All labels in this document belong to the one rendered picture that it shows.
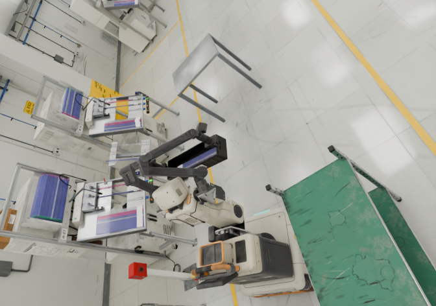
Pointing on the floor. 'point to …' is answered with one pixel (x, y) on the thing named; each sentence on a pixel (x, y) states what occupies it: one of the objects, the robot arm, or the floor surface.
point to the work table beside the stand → (198, 63)
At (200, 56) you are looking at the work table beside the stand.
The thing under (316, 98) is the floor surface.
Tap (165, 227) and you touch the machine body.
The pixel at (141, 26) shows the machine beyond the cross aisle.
